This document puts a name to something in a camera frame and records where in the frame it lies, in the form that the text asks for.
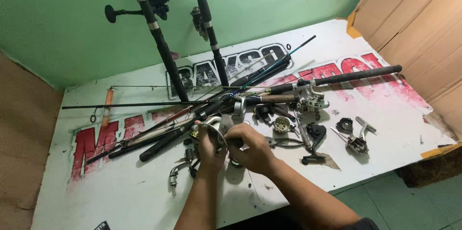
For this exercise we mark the person's right hand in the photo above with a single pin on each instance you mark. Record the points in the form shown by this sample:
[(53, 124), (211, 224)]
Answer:
[(254, 150)]

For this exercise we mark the person's left hand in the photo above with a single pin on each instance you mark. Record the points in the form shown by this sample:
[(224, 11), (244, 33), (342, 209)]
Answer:
[(211, 150)]

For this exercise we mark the person's right fingers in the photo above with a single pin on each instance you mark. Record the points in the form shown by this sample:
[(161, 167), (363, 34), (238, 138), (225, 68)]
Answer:
[(238, 134)]

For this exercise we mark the person's left fingers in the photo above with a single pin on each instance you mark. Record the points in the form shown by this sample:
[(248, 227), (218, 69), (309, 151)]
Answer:
[(202, 138)]

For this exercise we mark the silver spinning reel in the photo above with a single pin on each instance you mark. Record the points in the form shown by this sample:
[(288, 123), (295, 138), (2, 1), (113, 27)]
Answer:
[(221, 129)]

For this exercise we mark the black foam grip fishing rod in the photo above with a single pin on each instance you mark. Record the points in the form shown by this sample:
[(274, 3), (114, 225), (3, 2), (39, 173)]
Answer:
[(169, 141)]

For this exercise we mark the black reel rotor part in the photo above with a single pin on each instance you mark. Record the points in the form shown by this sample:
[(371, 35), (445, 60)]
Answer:
[(264, 111)]

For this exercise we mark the thin red fishing rod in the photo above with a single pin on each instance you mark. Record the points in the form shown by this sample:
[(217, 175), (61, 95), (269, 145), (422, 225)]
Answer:
[(162, 123)]

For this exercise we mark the silver reel spool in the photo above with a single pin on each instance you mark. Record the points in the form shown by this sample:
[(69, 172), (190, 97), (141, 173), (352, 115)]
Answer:
[(282, 124)]

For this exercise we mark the grey pliers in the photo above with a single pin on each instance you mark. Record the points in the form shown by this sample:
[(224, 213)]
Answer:
[(285, 142)]

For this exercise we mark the thin grey rod tip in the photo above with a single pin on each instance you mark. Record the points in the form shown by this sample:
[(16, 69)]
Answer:
[(162, 87)]

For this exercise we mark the slim metal screwdriver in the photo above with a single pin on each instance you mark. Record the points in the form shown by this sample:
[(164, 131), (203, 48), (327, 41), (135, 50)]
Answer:
[(304, 132)]

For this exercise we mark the black glossy rod section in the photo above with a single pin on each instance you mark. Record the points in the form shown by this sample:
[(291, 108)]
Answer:
[(263, 73)]

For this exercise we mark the thin black rod with guide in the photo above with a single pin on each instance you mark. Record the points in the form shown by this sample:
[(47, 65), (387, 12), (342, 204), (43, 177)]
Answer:
[(137, 105)]

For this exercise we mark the black reel body with foot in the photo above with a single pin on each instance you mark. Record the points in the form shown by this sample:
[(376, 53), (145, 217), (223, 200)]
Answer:
[(316, 134)]

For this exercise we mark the thin blue fishing rod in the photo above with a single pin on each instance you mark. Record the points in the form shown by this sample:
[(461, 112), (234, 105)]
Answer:
[(274, 62)]

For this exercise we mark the thick black standing fishing rod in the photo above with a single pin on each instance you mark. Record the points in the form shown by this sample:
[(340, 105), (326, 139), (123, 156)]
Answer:
[(164, 49)]

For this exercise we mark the orange white grip rod piece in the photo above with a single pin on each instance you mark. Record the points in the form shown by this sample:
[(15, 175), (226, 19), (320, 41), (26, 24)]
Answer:
[(107, 109)]

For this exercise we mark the slim black standing fishing rod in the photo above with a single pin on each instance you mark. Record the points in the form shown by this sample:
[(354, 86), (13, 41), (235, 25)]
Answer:
[(213, 35)]

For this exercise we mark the small black round reel cover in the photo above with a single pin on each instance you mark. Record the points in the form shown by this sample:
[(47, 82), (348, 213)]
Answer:
[(344, 125)]

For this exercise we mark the small dark spinning reel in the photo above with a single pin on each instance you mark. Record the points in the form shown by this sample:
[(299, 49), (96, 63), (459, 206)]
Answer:
[(198, 22)]

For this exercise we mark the white red printed banner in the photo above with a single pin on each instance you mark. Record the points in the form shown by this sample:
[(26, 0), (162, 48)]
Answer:
[(361, 129)]

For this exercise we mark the small black printed packet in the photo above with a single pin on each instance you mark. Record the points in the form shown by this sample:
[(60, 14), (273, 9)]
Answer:
[(102, 226)]

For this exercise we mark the person's dark sleeve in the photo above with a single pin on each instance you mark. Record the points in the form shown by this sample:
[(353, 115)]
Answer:
[(361, 224)]

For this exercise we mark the brown box under table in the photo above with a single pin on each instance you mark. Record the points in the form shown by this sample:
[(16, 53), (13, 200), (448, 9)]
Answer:
[(429, 166)]

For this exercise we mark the large brown cardboard sheet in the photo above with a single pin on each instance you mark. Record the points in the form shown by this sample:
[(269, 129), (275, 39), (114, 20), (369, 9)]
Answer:
[(422, 31)]

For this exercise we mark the brown paper wall covering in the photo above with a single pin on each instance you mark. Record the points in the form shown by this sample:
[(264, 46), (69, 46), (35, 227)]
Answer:
[(21, 143)]

